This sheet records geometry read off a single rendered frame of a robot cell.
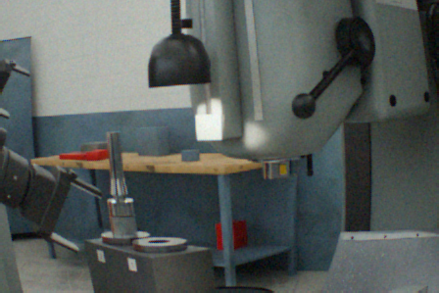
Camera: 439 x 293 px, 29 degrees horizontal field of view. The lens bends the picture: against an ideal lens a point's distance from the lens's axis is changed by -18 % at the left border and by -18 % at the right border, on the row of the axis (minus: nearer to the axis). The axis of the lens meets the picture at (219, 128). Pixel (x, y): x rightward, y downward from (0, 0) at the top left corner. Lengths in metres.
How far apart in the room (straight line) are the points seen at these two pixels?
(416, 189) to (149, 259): 0.49
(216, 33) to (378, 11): 0.27
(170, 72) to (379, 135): 0.61
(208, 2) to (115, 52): 6.68
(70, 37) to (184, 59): 7.29
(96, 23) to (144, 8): 0.63
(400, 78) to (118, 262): 0.56
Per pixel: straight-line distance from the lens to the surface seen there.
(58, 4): 8.60
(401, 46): 1.38
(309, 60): 1.21
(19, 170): 1.33
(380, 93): 1.32
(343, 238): 1.70
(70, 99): 8.39
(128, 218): 1.60
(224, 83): 1.20
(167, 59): 1.12
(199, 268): 1.52
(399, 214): 1.63
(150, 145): 7.12
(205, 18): 1.20
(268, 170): 1.29
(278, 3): 1.20
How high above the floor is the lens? 1.42
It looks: 3 degrees down
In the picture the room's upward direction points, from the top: 4 degrees counter-clockwise
